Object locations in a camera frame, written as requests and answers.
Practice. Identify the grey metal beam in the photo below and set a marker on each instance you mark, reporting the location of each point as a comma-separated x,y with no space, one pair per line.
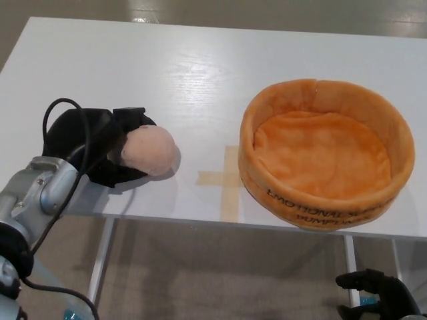
46,276

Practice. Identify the white table leg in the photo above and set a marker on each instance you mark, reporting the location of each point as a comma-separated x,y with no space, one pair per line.
351,263
101,260
398,256

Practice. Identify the beige masking tape cross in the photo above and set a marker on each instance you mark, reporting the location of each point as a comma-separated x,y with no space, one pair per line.
231,181

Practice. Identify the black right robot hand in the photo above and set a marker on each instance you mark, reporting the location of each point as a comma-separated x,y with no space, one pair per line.
393,293

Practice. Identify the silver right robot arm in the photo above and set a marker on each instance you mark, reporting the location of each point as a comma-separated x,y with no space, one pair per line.
412,317

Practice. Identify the orange plush round plate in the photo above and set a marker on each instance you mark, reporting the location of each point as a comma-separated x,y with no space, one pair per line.
320,156

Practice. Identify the teal plastic piece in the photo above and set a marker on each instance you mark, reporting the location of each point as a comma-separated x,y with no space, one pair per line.
71,315

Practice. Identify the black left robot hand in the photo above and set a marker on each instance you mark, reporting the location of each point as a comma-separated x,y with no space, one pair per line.
66,133

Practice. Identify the pink round plush toy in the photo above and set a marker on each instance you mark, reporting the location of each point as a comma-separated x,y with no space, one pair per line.
151,150

